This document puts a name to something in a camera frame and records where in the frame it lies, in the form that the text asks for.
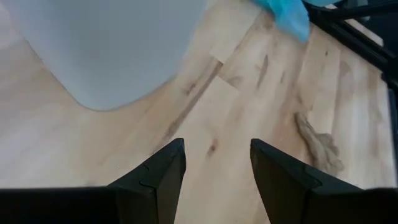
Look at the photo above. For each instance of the white plastic trash bin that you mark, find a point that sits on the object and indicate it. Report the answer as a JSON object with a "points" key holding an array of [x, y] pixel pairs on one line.
{"points": [[102, 46]]}

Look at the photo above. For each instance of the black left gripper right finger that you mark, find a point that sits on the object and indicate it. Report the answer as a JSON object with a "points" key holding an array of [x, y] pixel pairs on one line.
{"points": [[295, 202]]}

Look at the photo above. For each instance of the translucent blue trash bag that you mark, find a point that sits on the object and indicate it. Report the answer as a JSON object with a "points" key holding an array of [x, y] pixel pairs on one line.
{"points": [[289, 15]]}

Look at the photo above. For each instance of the brown paper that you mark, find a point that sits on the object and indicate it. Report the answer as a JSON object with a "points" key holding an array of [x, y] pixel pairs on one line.
{"points": [[323, 146]]}

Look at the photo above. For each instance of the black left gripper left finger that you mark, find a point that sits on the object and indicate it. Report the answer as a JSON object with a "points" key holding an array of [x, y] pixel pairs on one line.
{"points": [[140, 205]]}

